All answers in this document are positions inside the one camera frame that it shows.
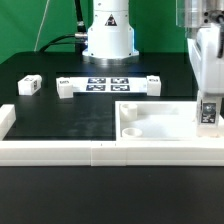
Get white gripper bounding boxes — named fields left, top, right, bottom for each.
left=187, top=23, right=224, bottom=97

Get white square tabletop part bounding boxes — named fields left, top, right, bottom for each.
left=115, top=101, right=224, bottom=141

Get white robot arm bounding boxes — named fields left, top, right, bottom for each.
left=82, top=0, right=224, bottom=97

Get white fiducial marker sheet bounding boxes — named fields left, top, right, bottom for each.
left=56, top=76, right=149, bottom=94

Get white U-shaped fence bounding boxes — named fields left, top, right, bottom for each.
left=0, top=104, right=224, bottom=166

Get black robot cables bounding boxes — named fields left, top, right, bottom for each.
left=39, top=0, right=89, bottom=54

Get white thin cable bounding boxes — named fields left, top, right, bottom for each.
left=33, top=0, right=52, bottom=52

